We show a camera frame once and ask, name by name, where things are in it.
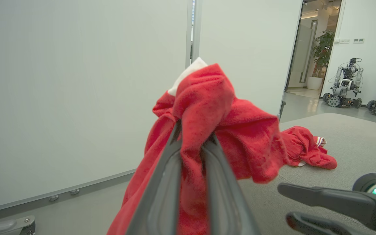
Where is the grey partition joining post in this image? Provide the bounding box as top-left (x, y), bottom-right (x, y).
top-left (185, 0), bottom-right (203, 69)

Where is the white plant pot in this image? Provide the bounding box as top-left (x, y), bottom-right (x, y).
top-left (307, 76), bottom-right (324, 90)

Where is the frosted glass door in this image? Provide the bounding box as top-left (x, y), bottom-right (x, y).
top-left (288, 20), bottom-right (319, 88)

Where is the green leafy indoor plant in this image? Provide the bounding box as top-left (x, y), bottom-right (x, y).
top-left (312, 31), bottom-right (335, 77)

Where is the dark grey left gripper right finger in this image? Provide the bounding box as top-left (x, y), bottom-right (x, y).
top-left (200, 133), bottom-right (262, 235)

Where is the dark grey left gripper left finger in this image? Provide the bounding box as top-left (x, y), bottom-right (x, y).
top-left (125, 119), bottom-right (183, 235)

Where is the grey metal partition foot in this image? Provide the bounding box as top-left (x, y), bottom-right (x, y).
top-left (0, 215), bottom-right (36, 235)

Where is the red garment with white trim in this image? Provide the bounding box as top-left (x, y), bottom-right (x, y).
top-left (106, 57), bottom-right (338, 235)

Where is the grey partition bottom rail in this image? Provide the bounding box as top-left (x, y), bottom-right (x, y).
top-left (0, 169), bottom-right (136, 216)

